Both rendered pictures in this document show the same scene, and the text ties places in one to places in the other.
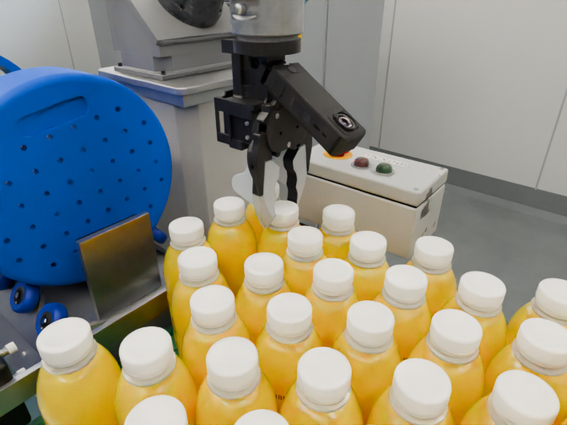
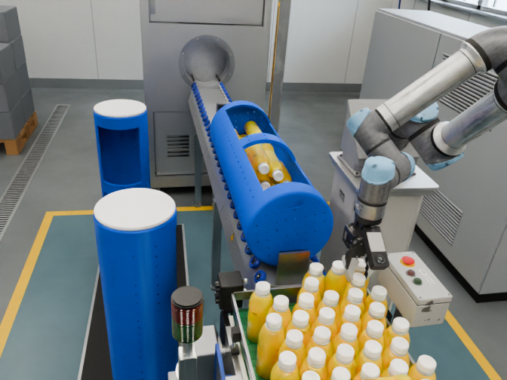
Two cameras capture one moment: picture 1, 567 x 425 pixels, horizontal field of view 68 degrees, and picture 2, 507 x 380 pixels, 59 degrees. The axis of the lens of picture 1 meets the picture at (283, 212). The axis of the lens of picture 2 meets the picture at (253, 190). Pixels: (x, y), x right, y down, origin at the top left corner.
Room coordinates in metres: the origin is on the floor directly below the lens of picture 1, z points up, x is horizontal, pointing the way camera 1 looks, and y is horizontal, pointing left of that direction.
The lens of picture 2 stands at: (-0.52, -0.34, 1.88)
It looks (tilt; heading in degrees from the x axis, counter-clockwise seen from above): 29 degrees down; 37
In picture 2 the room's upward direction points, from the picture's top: 4 degrees clockwise
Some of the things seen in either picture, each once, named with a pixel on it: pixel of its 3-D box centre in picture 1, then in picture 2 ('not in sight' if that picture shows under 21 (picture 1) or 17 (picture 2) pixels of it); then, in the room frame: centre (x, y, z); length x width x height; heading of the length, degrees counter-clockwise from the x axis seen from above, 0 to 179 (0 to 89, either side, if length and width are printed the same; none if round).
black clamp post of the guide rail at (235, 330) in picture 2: not in sight; (235, 340); (0.16, 0.19, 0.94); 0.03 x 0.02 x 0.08; 51
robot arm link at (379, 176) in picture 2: not in sight; (376, 180); (0.48, 0.02, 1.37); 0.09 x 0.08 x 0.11; 176
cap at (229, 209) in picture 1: (229, 208); (339, 266); (0.47, 0.07, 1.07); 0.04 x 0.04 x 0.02
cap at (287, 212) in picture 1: (283, 212); (357, 279); (0.46, 0.00, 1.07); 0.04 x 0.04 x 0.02
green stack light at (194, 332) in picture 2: not in sight; (187, 323); (-0.05, 0.15, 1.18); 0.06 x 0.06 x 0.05
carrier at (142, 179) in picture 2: not in sight; (125, 179); (0.91, 1.67, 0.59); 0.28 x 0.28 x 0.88
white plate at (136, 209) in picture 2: not in sight; (135, 207); (0.31, 0.79, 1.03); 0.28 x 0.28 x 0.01
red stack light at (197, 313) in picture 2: not in sight; (187, 307); (-0.05, 0.15, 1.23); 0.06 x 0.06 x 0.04
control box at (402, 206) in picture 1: (364, 192); (412, 286); (0.57, -0.12, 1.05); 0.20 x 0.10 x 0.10; 51
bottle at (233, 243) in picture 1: (233, 267); (333, 290); (0.47, 0.07, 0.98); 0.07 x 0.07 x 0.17
